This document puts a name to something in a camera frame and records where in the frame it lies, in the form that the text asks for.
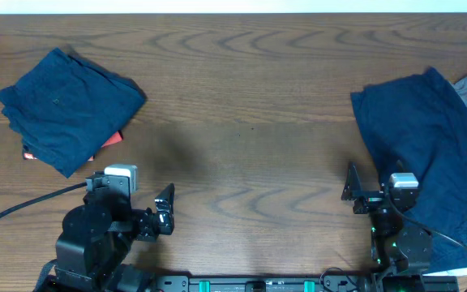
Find dark navy garment pile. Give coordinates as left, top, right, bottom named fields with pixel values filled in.
left=350, top=68, right=467, bottom=273

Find dark navy denim shorts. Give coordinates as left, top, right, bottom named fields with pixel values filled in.
left=0, top=48, right=147, bottom=178

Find black folded printed shirt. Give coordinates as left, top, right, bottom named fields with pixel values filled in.
left=22, top=146, right=36, bottom=160

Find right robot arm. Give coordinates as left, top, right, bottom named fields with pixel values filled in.
left=341, top=162, right=432, bottom=291

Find red folded t-shirt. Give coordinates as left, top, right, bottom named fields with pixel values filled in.
left=101, top=131, right=123, bottom=148

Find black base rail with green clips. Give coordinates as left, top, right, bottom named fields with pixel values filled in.
left=152, top=273, right=460, bottom=292

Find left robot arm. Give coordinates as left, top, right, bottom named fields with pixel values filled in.
left=34, top=183, right=175, bottom=292

